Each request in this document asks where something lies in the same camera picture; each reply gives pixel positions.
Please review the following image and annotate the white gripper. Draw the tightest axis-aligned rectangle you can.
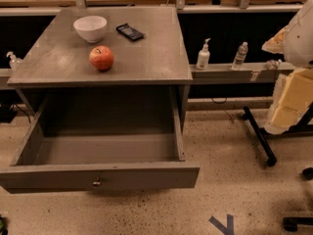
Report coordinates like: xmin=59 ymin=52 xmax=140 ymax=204
xmin=261 ymin=27 xmax=313 ymax=135

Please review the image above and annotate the red apple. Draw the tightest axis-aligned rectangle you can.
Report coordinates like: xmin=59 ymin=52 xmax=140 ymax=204
xmin=89 ymin=46 xmax=114 ymax=71

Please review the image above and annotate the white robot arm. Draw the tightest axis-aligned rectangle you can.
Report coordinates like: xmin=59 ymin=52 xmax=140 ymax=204
xmin=262 ymin=0 xmax=313 ymax=135

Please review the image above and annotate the metal drawer knob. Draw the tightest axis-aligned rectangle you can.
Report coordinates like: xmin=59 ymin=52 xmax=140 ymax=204
xmin=92 ymin=177 xmax=102 ymax=188

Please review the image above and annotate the open grey top drawer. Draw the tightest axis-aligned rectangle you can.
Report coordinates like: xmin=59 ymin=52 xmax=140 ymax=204
xmin=0 ymin=95 xmax=200 ymax=192

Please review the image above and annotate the crumpled clear plastic wrap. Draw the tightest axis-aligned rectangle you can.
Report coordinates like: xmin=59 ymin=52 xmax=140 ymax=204
xmin=265 ymin=60 xmax=283 ymax=70

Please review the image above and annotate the clear plastic water bottle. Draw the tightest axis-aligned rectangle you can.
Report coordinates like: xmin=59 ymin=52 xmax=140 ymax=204
xmin=232 ymin=42 xmax=248 ymax=71

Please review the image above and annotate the black metal stand leg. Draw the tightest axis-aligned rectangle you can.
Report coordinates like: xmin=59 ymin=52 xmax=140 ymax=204
xmin=243 ymin=107 xmax=277 ymax=166

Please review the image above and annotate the white pump lotion bottle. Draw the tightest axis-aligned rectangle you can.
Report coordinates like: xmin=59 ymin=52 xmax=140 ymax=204
xmin=196 ymin=38 xmax=210 ymax=70

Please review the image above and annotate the grey wooden cabinet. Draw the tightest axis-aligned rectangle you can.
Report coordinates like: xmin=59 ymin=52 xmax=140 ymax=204
xmin=8 ymin=7 xmax=192 ymax=134

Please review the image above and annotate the white ceramic bowl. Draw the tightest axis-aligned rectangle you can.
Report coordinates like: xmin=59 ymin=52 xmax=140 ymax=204
xmin=73 ymin=16 xmax=108 ymax=43

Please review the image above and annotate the clear pump sanitizer bottle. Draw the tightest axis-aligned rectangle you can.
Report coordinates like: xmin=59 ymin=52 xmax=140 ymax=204
xmin=6 ymin=51 xmax=22 ymax=71

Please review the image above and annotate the grey metal shelf rail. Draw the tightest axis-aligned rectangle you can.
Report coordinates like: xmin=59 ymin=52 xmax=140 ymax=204
xmin=190 ymin=62 xmax=294 ymax=85

